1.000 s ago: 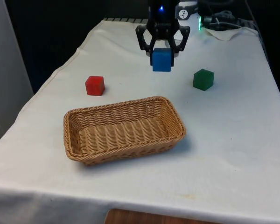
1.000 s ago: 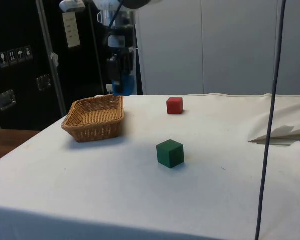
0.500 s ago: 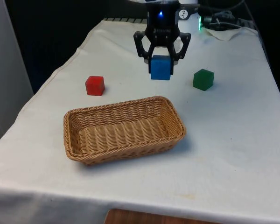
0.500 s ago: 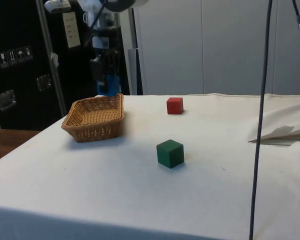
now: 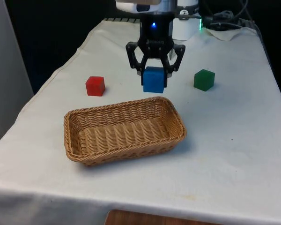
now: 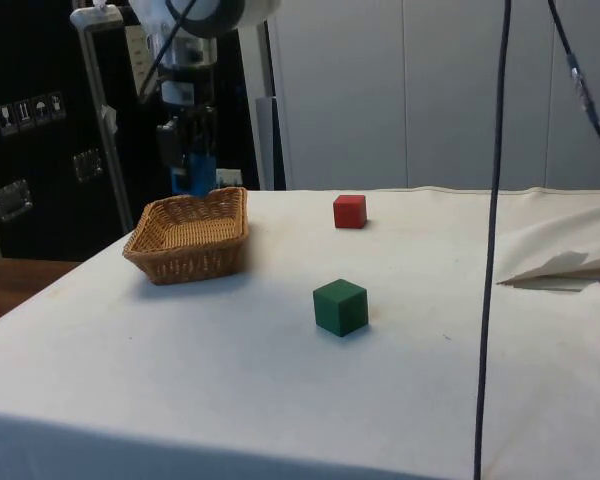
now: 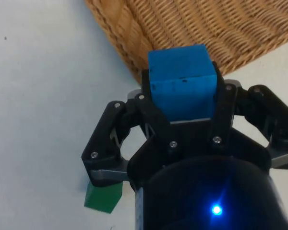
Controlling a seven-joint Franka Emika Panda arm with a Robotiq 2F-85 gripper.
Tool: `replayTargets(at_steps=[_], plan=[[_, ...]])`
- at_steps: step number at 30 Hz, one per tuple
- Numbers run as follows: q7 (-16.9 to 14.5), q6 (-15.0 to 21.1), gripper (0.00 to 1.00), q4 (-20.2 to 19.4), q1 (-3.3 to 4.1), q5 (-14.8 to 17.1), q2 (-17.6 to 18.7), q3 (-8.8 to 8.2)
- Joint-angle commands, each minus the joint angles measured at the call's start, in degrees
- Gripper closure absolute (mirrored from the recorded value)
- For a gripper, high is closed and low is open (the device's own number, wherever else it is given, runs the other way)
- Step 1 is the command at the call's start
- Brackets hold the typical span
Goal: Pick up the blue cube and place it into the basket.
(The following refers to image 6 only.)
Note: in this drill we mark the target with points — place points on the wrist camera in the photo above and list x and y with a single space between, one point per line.
177 92

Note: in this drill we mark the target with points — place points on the green cube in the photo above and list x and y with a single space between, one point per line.
340 310

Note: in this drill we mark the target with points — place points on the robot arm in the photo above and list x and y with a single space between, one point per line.
240 12

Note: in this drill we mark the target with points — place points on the blue cube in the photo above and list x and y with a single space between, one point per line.
200 175

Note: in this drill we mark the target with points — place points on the wicker basket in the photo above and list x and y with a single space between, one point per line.
190 247

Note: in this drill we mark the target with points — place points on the pale locker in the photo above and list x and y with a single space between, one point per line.
455 100
340 100

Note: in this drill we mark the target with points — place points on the black cabinet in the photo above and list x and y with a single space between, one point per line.
35 175

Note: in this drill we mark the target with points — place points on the red cube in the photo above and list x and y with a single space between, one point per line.
350 212

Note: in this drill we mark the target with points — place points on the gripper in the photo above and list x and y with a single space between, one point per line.
196 111

